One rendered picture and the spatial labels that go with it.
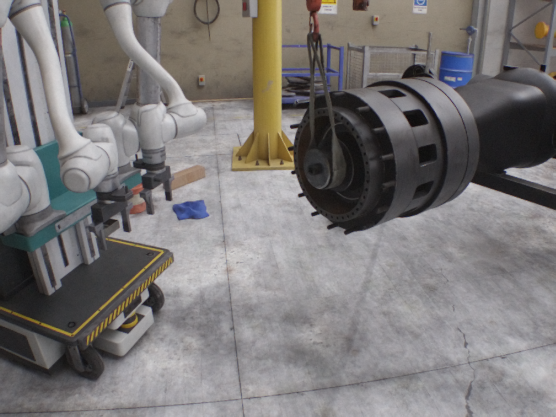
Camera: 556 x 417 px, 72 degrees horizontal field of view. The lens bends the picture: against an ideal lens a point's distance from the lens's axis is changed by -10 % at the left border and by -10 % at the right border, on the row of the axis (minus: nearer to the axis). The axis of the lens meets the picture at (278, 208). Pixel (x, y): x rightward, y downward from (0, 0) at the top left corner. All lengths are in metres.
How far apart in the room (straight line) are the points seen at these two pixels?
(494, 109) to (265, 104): 2.38
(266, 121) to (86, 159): 2.97
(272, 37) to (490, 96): 2.26
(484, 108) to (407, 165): 0.79
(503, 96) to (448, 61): 5.61
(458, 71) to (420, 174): 6.32
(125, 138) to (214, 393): 1.09
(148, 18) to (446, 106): 1.18
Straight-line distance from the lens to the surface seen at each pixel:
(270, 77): 3.95
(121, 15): 1.66
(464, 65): 7.77
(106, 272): 1.98
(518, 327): 2.33
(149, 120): 1.55
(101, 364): 1.85
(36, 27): 1.36
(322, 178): 1.45
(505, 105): 2.17
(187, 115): 1.63
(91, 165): 1.19
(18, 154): 1.49
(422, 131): 1.50
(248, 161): 4.05
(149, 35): 1.79
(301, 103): 1.59
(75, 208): 1.66
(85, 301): 1.83
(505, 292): 2.56
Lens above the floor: 1.35
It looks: 25 degrees down
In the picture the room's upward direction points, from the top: straight up
